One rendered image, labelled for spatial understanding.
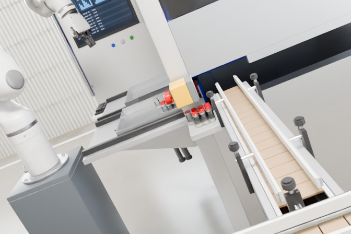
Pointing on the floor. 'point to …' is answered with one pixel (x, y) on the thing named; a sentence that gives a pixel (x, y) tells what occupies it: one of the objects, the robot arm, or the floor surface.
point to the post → (217, 176)
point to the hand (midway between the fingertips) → (90, 42)
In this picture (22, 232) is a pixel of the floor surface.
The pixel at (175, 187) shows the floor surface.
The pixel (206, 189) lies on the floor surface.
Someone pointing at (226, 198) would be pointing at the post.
